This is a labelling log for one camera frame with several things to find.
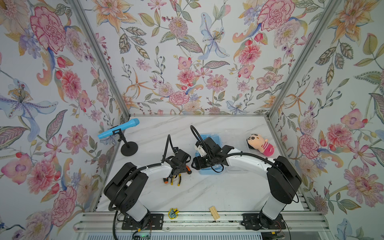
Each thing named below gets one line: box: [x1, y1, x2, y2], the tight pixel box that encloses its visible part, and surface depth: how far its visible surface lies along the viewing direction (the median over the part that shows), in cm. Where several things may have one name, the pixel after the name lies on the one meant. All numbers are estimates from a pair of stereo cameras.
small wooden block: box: [209, 206, 220, 220], surface depth 78 cm
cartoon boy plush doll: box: [246, 133, 277, 157], surface depth 98 cm
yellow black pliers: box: [170, 173, 182, 187], surface depth 89 cm
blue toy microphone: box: [97, 118, 140, 139], surface depth 86 cm
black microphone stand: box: [112, 128, 139, 157], surface depth 102 cm
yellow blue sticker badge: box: [168, 208, 179, 219], surface depth 78 cm
